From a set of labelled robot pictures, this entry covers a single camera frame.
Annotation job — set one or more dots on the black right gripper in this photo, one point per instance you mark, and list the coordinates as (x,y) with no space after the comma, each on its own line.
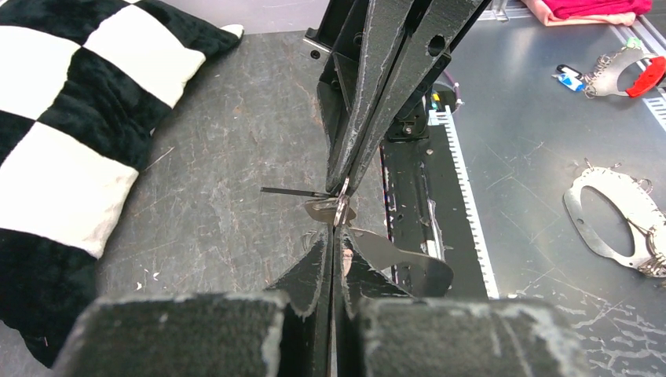
(384,57)

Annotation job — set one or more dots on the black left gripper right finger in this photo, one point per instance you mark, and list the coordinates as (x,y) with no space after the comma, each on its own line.
(382,330)

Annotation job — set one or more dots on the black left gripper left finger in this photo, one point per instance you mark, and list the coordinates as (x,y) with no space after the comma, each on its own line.
(283,330)

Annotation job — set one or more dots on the black key tag white label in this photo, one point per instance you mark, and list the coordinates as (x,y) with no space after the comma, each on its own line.
(296,192)

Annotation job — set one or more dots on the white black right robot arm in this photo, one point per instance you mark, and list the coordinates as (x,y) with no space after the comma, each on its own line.
(383,59)

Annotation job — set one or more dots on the pink red cloth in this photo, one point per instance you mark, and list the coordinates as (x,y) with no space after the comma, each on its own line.
(552,13)

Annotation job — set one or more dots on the blue key tag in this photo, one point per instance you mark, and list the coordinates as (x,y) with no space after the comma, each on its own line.
(570,78)

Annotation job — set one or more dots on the spare plate with red tag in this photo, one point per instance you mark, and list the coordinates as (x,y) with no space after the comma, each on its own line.
(630,71)

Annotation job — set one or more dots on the black and white checkered pillow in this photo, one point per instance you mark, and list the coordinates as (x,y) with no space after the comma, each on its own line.
(84,84)

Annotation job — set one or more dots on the white toothed cable duct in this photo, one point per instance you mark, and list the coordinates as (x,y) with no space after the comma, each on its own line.
(445,119)

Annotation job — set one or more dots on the black mounting base rail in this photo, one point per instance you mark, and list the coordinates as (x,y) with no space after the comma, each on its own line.
(425,211)

